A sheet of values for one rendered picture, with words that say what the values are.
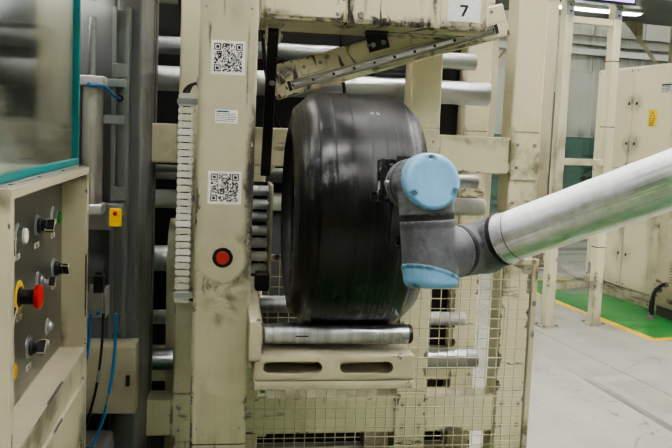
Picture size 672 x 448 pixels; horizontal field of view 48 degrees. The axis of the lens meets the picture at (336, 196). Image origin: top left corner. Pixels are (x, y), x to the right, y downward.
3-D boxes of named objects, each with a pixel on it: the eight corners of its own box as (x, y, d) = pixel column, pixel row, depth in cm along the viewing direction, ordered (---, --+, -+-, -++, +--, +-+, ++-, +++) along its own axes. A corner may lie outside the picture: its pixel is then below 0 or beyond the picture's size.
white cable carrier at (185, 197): (173, 303, 171) (178, 92, 167) (175, 298, 176) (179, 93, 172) (193, 303, 172) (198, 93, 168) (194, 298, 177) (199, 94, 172)
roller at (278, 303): (255, 314, 193) (255, 297, 193) (254, 310, 198) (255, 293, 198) (387, 315, 198) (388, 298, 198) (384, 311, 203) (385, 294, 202)
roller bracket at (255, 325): (247, 363, 162) (249, 318, 161) (244, 316, 201) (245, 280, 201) (263, 363, 163) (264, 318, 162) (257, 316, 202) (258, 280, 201)
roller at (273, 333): (259, 346, 166) (259, 326, 165) (258, 340, 170) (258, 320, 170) (413, 346, 171) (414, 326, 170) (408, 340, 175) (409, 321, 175)
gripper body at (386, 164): (413, 162, 147) (429, 157, 135) (412, 206, 147) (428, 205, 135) (374, 161, 146) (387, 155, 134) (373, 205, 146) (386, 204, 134)
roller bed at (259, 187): (199, 289, 210) (202, 183, 207) (201, 278, 224) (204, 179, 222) (270, 290, 213) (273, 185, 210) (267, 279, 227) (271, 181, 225)
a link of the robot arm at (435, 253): (478, 286, 124) (474, 211, 125) (437, 294, 116) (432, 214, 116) (432, 284, 131) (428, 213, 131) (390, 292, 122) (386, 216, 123)
